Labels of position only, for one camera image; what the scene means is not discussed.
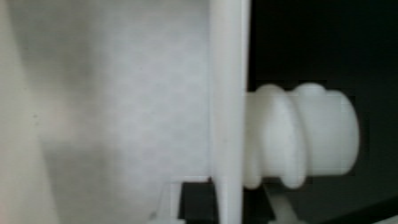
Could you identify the white cabinet top block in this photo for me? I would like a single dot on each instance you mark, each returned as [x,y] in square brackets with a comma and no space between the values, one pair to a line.
[302,135]

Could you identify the white cabinet body box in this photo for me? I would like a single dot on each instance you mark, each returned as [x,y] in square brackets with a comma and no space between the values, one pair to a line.
[121,108]

